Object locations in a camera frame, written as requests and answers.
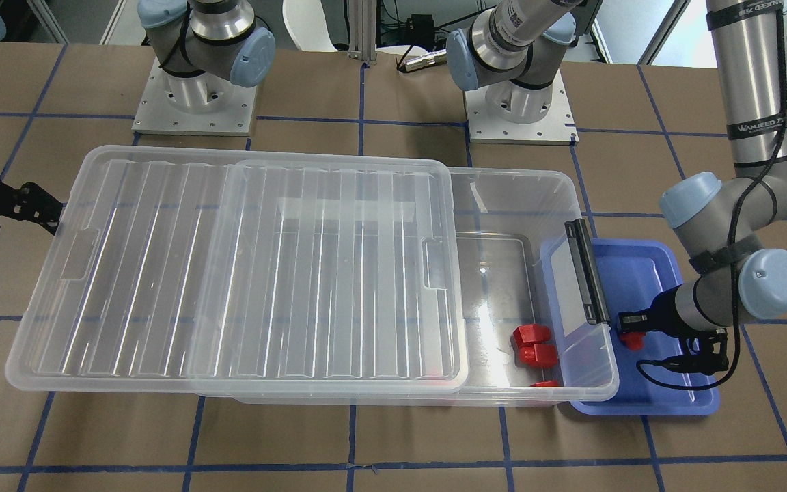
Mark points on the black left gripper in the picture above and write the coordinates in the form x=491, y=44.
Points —
x=663, y=313

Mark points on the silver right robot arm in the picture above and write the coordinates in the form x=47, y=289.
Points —
x=205, y=52

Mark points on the red block lower pair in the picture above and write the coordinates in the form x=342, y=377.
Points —
x=541, y=355

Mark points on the red block pair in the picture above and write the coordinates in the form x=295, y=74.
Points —
x=541, y=355
x=531, y=334

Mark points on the red block upper pair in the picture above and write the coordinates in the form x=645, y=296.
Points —
x=531, y=334

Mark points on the clear plastic storage box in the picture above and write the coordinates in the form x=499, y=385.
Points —
x=503, y=287

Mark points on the clear plastic box lid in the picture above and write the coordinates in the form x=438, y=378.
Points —
x=114, y=307

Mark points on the white chair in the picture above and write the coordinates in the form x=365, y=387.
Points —
x=305, y=22

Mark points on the black box latch handle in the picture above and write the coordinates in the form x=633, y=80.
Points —
x=594, y=301

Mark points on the red block at wall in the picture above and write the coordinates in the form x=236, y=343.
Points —
x=551, y=383

